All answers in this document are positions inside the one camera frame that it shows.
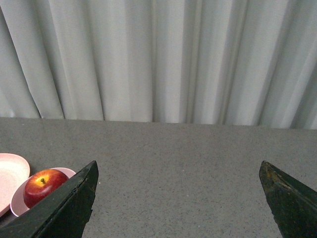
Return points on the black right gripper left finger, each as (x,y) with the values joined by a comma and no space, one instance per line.
(62,214)

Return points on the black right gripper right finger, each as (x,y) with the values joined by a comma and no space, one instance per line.
(292,203)

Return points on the red apple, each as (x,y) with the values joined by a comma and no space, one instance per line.
(41,184)

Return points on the light pink bowl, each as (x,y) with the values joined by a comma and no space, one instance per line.
(17,204)

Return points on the pink round plate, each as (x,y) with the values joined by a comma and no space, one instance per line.
(14,170)

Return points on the white pleated curtain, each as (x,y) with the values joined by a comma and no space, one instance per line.
(233,62)

